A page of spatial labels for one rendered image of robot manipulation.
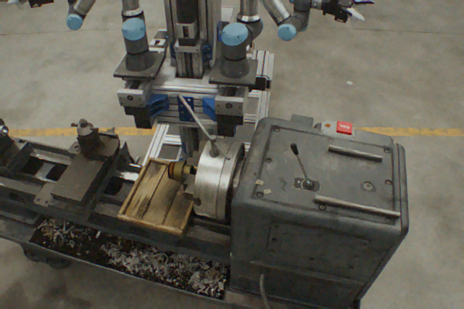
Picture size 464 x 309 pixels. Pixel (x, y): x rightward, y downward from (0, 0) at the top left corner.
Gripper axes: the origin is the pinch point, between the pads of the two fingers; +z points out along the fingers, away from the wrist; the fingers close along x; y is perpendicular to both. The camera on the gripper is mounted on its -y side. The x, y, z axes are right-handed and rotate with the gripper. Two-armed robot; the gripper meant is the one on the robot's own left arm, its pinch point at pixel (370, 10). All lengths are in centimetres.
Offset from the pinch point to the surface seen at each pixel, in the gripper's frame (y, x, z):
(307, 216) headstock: 22, 86, 9
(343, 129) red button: 26, 44, 7
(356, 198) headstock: 23, 73, 21
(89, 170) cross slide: 48, 96, -90
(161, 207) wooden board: 57, 93, -53
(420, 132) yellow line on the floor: 175, -115, 54
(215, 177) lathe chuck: 26, 85, -27
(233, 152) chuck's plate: 25, 73, -26
